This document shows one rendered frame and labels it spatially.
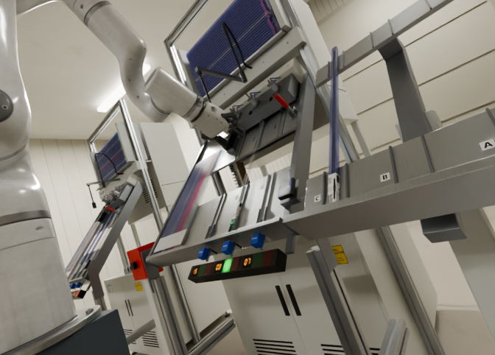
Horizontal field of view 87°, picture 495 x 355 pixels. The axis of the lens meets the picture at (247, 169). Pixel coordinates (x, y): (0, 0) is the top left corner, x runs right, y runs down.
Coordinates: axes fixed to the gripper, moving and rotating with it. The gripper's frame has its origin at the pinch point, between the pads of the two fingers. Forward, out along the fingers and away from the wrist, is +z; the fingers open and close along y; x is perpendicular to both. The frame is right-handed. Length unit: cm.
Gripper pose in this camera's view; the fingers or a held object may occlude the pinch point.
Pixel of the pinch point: (233, 137)
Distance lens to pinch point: 90.1
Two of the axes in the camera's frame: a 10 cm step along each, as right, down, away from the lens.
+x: -0.9, 8.2, -5.7
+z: 7.0, 4.6, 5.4
